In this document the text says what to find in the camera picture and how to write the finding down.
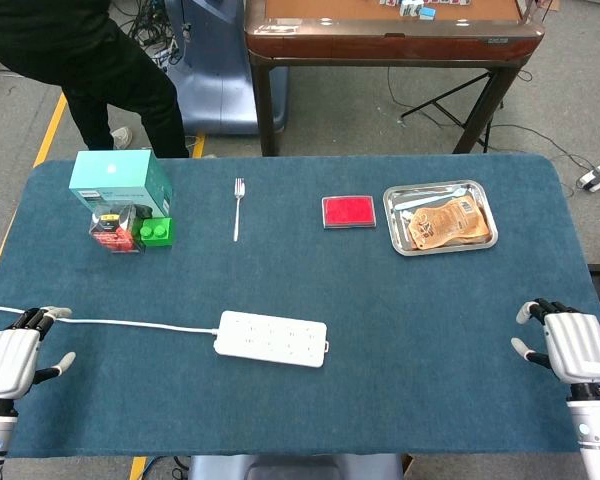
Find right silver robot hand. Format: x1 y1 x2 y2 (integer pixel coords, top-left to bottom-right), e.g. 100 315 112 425
510 298 600 385

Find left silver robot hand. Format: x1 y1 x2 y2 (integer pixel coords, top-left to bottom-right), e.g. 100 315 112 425
0 306 77 400

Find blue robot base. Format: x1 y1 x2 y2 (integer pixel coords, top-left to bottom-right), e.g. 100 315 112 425
162 0 290 137

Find red and black product box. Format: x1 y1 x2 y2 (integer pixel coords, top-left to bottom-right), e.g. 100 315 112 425
88 202 146 255

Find orange sauce pouch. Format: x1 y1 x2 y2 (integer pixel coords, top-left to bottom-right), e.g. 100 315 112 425
408 195 492 250

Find green toy brick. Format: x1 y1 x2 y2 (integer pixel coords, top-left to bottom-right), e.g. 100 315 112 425
138 216 175 250

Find clear plastic wrapped utensil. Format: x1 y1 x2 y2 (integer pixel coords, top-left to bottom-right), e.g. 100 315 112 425
394 182 469 211

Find teal cardboard box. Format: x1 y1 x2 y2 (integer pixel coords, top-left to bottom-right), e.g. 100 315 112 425
68 149 174 219

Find stainless steel tray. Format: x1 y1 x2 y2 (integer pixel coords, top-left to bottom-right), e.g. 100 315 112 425
382 179 500 257

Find red ink pad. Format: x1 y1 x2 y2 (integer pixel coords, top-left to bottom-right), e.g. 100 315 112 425
321 195 378 231

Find silver metal fork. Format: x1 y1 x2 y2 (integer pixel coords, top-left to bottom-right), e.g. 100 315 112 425
232 177 247 243

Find blue table cloth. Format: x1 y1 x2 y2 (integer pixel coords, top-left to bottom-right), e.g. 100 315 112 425
0 152 600 459

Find person in black clothes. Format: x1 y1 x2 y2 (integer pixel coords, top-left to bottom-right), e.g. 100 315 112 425
0 0 191 160

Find grey robot body base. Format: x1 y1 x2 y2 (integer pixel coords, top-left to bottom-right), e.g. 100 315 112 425
187 453 405 480

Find brown mahjong table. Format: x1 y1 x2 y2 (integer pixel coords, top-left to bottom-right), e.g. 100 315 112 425
243 0 546 157

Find thin white cable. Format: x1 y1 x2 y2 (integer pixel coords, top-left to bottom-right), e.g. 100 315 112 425
0 304 221 335

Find tangled floor cables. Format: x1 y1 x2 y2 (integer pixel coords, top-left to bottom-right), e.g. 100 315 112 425
127 0 186 71

